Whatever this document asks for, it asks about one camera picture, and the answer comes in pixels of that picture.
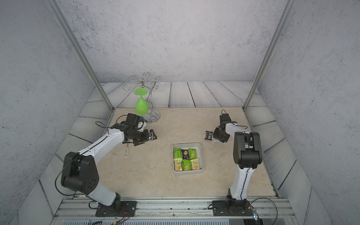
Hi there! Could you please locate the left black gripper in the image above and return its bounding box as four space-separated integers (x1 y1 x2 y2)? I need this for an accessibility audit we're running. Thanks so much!
129 128 158 146

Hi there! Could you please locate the black cookie packet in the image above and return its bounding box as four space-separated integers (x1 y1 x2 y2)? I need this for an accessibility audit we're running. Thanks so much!
181 149 190 160
204 131 213 141

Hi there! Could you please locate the beige cookie packet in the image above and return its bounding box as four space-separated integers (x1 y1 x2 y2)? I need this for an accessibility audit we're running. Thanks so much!
190 158 200 170

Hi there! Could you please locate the white plastic storage box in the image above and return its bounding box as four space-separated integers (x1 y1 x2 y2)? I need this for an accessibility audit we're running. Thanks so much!
172 143 204 175

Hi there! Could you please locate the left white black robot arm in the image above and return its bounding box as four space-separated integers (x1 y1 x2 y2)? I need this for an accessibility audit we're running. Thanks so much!
58 113 157 207

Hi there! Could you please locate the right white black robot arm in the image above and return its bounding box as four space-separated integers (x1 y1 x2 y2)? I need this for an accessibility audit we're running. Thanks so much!
213 110 263 210

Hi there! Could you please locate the green plastic wine glass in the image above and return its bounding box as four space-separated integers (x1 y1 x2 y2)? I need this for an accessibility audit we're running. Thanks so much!
135 88 148 116

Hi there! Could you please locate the tall green cookie packet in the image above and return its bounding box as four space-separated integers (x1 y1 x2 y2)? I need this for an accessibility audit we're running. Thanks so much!
173 149 182 159

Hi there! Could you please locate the green cookie packet front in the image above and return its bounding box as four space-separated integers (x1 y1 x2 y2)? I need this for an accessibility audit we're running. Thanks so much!
182 159 191 171

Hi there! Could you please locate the yellow cookie packet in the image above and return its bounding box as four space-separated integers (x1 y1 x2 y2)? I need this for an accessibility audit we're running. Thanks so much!
173 158 183 171

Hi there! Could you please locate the silver wire glass rack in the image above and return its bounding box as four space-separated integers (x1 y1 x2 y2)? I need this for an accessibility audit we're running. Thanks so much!
123 72 161 123

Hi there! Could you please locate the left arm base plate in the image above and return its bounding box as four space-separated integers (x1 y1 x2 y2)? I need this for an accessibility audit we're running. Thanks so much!
95 201 137 218

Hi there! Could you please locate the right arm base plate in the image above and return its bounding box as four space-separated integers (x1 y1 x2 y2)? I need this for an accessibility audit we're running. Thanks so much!
208 201 253 217

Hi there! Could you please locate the aluminium front rail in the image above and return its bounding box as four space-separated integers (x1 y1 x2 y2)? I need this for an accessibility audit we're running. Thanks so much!
51 197 298 225

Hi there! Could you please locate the right aluminium frame post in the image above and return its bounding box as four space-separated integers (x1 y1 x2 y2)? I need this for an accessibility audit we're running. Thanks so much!
243 0 296 112

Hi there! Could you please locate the aluminium frame post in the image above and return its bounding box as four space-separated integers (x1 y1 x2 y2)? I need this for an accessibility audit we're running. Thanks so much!
46 0 114 112
243 0 296 112

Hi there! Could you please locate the left aluminium frame post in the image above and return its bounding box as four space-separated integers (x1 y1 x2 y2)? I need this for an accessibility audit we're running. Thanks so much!
46 0 114 112

